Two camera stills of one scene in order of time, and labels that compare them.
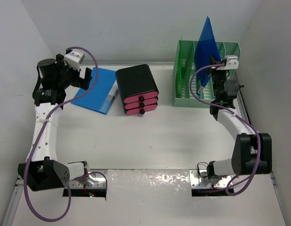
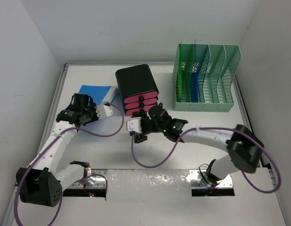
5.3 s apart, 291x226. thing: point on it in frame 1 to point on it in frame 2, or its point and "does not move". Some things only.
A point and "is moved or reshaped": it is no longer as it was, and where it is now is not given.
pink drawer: x=141 y=103 does not move
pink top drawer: x=135 y=99 does not move
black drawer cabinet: x=134 y=81 does not move
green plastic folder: x=185 y=54 does not move
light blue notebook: x=98 y=99 is moved or reshaped
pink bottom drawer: x=141 y=110 does not move
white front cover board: x=151 y=197 does not move
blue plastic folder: x=206 y=47 is moved or reshaped
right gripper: x=214 y=61 to x=139 y=137
